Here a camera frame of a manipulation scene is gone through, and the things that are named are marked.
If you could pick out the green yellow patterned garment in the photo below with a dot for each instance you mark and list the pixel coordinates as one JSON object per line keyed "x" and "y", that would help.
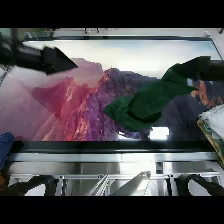
{"x": 213, "y": 143}

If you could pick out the silver frame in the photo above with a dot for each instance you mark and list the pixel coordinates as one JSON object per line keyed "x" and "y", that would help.
{"x": 110, "y": 166}

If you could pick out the green T-shirt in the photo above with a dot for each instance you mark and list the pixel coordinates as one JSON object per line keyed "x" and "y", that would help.
{"x": 150, "y": 103}

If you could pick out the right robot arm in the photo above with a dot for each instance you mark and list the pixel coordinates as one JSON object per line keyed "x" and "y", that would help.
{"x": 215, "y": 70}

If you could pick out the blue garment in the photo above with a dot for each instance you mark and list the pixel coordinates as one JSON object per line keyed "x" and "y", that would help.
{"x": 5, "y": 146}

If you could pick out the white garment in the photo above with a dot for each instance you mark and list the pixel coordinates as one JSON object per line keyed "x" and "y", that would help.
{"x": 215, "y": 120}

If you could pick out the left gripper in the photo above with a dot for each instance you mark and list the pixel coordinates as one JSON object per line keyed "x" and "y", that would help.
{"x": 53, "y": 60}

